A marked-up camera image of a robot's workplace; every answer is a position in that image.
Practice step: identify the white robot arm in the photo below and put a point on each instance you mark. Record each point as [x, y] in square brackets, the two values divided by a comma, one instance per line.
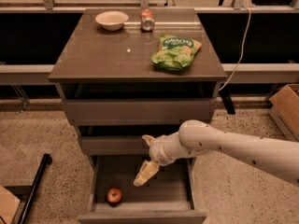
[279, 158]

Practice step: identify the cardboard piece at left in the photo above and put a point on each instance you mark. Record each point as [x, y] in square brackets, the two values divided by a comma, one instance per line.
[9, 204]

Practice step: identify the grey top drawer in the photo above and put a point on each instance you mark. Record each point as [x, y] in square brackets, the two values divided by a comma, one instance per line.
[137, 111]

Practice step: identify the grey middle drawer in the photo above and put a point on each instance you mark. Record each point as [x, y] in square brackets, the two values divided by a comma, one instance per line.
[132, 145]

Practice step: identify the grey drawer cabinet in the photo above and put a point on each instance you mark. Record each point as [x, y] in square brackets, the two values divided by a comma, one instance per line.
[98, 64]

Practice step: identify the red soda can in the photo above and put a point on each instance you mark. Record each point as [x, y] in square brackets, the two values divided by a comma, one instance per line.
[147, 20]

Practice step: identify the grey open bottom drawer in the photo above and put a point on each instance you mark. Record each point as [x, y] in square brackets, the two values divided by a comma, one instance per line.
[165, 199]

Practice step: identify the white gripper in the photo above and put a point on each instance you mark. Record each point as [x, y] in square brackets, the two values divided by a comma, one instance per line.
[157, 152]

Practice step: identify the cardboard box at right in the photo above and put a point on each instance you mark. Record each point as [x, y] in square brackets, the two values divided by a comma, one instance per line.
[285, 111]

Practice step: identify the red apple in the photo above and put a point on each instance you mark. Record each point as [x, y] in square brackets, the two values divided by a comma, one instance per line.
[114, 195]

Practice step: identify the green chip bag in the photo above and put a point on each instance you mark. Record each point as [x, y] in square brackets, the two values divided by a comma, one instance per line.
[175, 53]

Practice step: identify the black pole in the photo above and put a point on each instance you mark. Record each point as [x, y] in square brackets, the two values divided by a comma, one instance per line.
[46, 160]

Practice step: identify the white bowl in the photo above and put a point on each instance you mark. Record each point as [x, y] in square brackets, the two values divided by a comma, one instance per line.
[112, 20]

